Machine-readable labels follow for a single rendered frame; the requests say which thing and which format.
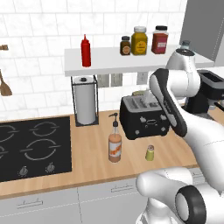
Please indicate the white wall shelf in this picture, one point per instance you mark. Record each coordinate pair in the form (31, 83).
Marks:
(110, 62)

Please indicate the orange pump condiment bottle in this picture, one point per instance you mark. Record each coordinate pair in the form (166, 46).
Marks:
(115, 148)

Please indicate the grey capped glass shaker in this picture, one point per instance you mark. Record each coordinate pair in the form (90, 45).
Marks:
(185, 44)

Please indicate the small brown spice jar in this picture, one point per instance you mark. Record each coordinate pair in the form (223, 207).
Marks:
(125, 46)

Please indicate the red sauce jar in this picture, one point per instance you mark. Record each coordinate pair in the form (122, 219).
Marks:
(159, 40)

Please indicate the grey wall cabinet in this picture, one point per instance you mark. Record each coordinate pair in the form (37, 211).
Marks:
(204, 26)

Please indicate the black hob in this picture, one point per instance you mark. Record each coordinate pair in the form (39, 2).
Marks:
(35, 145)

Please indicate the yellow-green shaker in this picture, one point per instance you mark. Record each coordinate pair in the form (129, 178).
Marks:
(150, 154)

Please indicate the yellow mustard jar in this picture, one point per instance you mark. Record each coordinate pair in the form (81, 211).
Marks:
(139, 42)

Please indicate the grey wall socket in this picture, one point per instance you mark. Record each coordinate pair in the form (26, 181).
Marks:
(116, 80)
(142, 78)
(103, 80)

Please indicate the wooden spatula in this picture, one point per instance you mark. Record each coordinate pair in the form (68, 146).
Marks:
(4, 87)

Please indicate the red ketchup bottle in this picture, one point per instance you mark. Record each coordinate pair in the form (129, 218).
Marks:
(85, 54)

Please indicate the black coffee machine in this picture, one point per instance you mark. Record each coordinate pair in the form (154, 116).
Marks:
(208, 87)

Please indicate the white paper towel roll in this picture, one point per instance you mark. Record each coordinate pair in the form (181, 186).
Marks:
(85, 102)

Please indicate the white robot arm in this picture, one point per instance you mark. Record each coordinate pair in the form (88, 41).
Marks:
(201, 140)

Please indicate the grey drawer front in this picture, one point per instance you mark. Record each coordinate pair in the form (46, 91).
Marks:
(197, 180)
(105, 207)
(52, 210)

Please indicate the black toaster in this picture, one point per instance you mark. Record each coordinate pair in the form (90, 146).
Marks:
(140, 121)

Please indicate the grey hob knob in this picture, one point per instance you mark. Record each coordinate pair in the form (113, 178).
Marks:
(23, 171)
(50, 167)

